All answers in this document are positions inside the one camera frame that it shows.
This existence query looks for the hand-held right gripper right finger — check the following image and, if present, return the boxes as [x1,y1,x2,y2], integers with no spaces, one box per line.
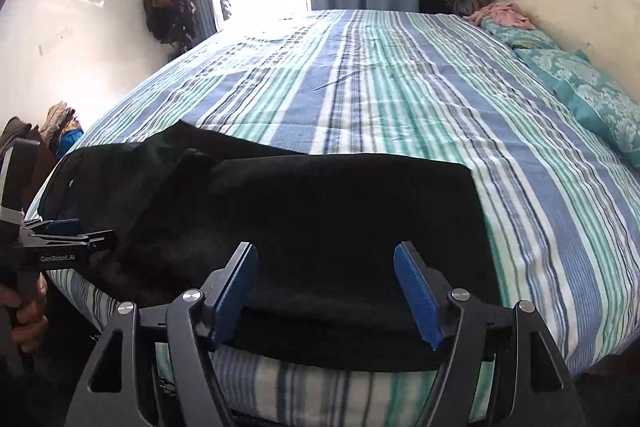
[392,242,583,427]

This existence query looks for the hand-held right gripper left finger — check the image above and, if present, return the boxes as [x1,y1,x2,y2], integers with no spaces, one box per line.
[65,241,259,427]

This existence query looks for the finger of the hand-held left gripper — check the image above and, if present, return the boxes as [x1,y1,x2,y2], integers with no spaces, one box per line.
[25,218,83,238]
[22,229,118,258]

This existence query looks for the black pants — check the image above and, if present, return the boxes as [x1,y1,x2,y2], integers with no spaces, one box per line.
[37,121,501,373]

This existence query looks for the person's left hand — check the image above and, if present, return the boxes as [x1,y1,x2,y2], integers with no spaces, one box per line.
[11,274,50,354]

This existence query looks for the brown wooden dresser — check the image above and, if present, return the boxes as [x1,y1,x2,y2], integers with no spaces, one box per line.
[30,139,58,178]

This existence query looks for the olive cloth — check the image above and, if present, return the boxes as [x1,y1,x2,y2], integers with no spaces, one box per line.
[0,117,33,158]

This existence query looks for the blue bag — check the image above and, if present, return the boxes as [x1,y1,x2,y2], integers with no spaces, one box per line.
[57,127,85,158]

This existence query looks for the pile of folded clothes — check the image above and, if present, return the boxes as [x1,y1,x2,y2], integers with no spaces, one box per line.
[40,103,78,142]

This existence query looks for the person's dark trousers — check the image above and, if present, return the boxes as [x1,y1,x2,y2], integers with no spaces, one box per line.
[0,297,101,427]

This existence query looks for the striped bed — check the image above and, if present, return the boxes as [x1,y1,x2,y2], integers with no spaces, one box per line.
[25,9,640,427]

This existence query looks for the large teal floral pillow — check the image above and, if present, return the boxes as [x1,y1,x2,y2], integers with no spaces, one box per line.
[515,48,640,170]

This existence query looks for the small teal floral pillow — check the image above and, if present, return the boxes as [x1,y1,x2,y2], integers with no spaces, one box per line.
[480,18,558,52]

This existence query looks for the dark chair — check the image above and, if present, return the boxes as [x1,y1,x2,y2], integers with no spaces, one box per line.
[419,0,466,15]

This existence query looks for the pink cloth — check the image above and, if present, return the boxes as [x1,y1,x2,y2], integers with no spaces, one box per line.
[462,2,536,32]

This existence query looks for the cream headboard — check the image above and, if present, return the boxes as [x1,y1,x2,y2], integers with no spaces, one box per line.
[515,0,640,108]

